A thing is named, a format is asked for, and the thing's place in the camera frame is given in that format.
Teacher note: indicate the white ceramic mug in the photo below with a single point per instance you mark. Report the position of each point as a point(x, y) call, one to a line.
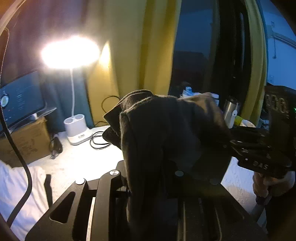
point(239, 121)

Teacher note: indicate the yellow curtain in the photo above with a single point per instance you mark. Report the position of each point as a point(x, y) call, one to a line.
point(216, 46)

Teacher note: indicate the white perforated basket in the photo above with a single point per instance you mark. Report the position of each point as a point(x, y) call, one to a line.
point(188, 92)

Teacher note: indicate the white folded cloth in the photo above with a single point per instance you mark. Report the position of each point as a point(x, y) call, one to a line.
point(13, 186)

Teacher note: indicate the brown cardboard box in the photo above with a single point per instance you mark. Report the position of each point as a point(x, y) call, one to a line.
point(32, 141)

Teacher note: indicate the stainless steel tumbler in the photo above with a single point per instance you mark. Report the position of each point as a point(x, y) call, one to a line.
point(231, 109)

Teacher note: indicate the white desk lamp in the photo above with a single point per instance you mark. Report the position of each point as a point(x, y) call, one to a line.
point(70, 54)

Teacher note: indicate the dark tablet screen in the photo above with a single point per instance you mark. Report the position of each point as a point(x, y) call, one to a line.
point(23, 101)

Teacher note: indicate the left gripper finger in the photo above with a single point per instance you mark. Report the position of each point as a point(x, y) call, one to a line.
point(97, 207)

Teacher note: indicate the dark olive t-shirt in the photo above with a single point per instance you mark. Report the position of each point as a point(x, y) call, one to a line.
point(175, 156)

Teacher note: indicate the person's right hand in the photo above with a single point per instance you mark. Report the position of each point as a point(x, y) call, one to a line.
point(264, 185)

